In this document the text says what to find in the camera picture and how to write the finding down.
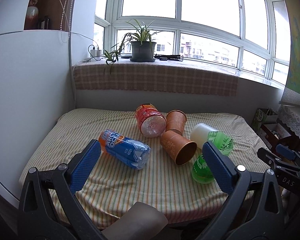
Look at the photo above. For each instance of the green cut bottle cup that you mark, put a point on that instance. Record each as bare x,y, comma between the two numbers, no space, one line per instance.
200,171

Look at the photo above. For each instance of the striped yellow table cloth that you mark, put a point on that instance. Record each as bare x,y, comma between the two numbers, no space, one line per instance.
112,187

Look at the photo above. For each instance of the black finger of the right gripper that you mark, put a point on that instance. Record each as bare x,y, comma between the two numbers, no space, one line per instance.
286,166

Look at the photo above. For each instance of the small spider plant offshoot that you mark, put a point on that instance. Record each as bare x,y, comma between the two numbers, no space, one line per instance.
112,57

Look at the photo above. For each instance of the white power adapter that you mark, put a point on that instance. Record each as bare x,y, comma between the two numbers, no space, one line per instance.
94,53

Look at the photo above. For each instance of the white lace cloth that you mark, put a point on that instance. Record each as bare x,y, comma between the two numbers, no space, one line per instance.
290,116

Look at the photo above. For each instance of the brown paper cup front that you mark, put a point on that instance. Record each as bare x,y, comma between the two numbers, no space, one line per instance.
179,148

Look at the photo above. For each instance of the black items on sill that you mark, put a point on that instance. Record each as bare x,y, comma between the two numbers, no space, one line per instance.
169,57

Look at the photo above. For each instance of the blue orange cut bottle cup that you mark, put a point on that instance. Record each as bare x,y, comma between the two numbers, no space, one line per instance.
132,153

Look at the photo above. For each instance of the white plastic cup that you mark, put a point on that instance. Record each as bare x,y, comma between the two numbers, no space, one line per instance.
199,134

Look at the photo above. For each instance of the brown paper cup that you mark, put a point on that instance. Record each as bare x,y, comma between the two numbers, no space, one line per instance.
175,121
179,148

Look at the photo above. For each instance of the brown paper cup rear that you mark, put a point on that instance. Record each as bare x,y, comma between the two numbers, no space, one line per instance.
175,121

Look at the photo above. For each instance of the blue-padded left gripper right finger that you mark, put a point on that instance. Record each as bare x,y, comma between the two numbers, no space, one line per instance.
253,208

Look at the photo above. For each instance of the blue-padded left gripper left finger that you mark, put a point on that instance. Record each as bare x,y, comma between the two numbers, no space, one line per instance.
48,207

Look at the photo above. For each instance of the potted spider plant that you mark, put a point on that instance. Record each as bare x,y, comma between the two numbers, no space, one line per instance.
141,40

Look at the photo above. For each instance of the brown plaid cloth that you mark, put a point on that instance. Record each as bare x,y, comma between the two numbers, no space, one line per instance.
153,78

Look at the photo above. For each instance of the green cardboard box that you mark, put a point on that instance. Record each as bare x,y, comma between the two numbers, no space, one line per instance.
263,116

